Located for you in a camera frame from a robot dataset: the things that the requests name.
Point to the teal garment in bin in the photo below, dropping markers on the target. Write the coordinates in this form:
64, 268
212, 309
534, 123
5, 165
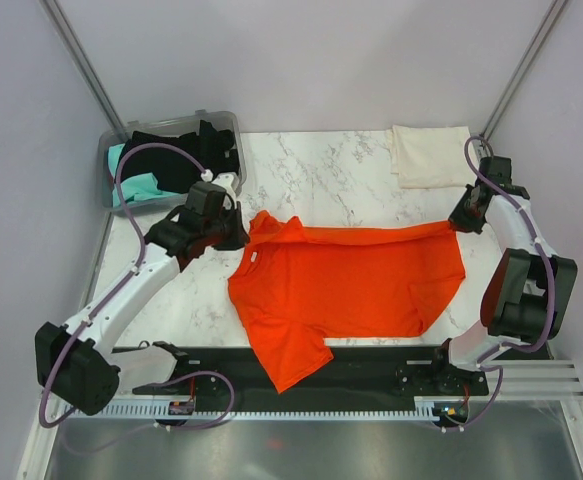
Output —
138, 187

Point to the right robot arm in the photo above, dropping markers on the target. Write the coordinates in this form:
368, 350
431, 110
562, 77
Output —
525, 301

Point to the white slotted cable duct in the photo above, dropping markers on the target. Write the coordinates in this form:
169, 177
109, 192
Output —
163, 408

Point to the cream folded cloth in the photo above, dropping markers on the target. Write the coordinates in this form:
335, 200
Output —
429, 158

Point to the right aluminium frame post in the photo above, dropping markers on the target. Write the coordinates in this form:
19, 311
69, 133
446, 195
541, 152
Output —
532, 52

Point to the black garment in bin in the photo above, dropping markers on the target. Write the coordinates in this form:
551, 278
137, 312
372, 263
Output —
178, 161

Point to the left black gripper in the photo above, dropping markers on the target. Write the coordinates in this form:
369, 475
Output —
239, 238

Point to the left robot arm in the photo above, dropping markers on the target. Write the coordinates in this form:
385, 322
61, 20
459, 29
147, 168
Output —
77, 362

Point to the left aluminium frame post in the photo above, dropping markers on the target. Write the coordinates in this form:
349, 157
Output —
67, 34

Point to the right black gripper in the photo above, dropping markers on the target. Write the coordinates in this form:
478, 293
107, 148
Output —
459, 221

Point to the clear plastic storage bin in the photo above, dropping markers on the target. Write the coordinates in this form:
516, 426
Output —
110, 192

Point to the orange t-shirt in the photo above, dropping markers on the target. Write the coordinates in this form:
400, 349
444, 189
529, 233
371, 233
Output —
298, 286

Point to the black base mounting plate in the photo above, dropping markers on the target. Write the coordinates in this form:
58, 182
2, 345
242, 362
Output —
356, 376

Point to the aluminium frame post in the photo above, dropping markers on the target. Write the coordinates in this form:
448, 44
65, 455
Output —
532, 52
67, 34

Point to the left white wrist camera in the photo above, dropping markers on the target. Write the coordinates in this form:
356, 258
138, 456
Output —
230, 181

